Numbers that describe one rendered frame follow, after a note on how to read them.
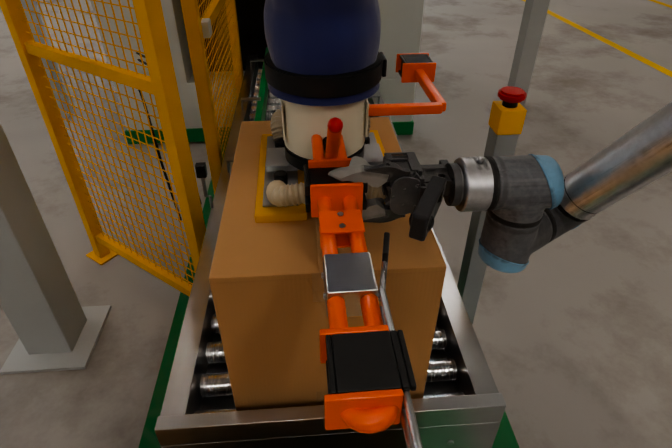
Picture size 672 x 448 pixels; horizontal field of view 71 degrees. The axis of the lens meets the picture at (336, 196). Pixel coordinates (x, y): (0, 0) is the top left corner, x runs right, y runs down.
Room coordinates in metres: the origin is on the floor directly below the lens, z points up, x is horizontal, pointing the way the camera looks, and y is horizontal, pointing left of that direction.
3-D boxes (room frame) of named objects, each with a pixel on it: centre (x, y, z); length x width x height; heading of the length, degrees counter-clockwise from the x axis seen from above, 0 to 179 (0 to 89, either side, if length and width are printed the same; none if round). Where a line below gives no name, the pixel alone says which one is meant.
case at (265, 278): (0.88, 0.03, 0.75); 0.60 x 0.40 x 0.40; 4
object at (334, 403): (0.29, -0.02, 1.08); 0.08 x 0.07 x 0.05; 5
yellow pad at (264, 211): (0.88, 0.12, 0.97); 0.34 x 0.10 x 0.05; 5
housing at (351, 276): (0.43, -0.02, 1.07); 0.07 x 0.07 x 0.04; 5
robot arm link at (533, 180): (0.66, -0.31, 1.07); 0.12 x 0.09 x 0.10; 94
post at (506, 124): (1.15, -0.45, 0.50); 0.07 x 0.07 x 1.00; 4
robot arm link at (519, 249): (0.67, -0.32, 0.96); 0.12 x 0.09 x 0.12; 125
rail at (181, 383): (1.68, 0.42, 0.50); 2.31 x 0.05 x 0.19; 4
